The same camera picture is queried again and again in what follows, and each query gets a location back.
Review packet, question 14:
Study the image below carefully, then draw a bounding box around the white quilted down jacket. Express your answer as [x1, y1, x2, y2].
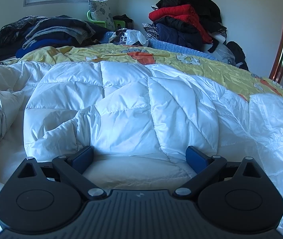
[0, 61, 283, 234]

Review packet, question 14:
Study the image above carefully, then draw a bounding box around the dark folded clothes pile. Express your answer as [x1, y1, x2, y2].
[0, 15, 109, 61]

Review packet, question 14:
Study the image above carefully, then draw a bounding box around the yellow carrot print bedspread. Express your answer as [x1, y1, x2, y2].
[17, 43, 283, 100]

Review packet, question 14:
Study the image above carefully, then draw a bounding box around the light blue knitted blanket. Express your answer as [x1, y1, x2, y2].
[101, 31, 219, 62]

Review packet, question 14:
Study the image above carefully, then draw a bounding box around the navy garment on pile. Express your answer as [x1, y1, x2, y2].
[153, 16, 205, 51]

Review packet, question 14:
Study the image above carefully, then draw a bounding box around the white black plastic bag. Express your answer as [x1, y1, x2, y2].
[109, 28, 148, 47]

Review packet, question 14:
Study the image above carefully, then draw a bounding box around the green plastic chair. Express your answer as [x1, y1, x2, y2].
[86, 10, 126, 30]

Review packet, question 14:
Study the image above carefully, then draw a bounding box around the black jacket on pile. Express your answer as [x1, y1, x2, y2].
[156, 0, 227, 33]

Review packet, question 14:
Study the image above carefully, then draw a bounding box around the red garment on pile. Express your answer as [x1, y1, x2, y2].
[148, 4, 212, 44]

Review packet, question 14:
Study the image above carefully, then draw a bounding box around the patterned cushion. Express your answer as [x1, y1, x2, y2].
[88, 0, 116, 31]

